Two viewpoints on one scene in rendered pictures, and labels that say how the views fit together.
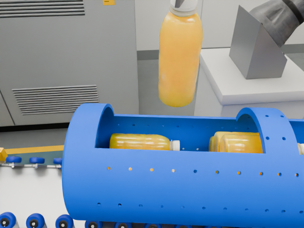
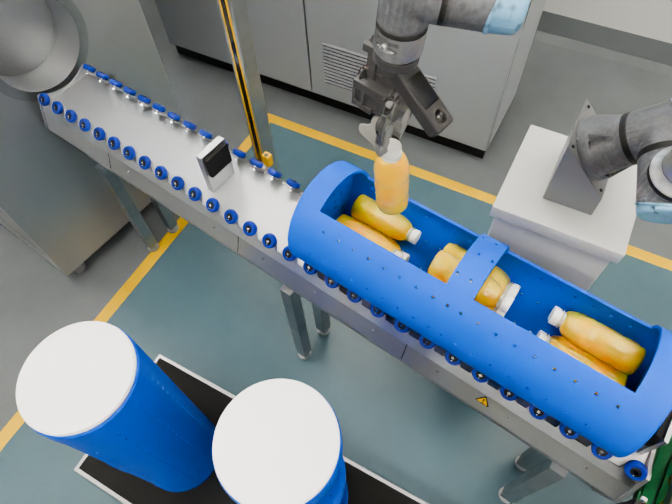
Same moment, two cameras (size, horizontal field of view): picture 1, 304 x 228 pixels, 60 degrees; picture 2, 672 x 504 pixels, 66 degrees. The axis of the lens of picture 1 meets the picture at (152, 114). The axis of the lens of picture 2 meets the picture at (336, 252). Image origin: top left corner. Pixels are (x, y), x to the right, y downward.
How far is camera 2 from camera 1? 0.72 m
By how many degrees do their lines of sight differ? 31
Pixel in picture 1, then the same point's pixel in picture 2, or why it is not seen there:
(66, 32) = not seen: outside the picture
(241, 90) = (520, 209)
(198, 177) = (384, 273)
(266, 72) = (570, 201)
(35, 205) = (276, 225)
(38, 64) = (365, 19)
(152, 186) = (348, 261)
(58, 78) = not seen: hidden behind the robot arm
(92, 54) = (444, 30)
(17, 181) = (271, 195)
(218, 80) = (507, 185)
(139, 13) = not seen: outside the picture
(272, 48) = (580, 178)
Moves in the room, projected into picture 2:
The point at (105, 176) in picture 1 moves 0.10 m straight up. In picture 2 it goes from (319, 236) to (316, 211)
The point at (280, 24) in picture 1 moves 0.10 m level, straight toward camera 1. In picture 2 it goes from (599, 156) to (565, 174)
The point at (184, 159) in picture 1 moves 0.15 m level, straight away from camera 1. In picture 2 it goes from (380, 254) to (422, 214)
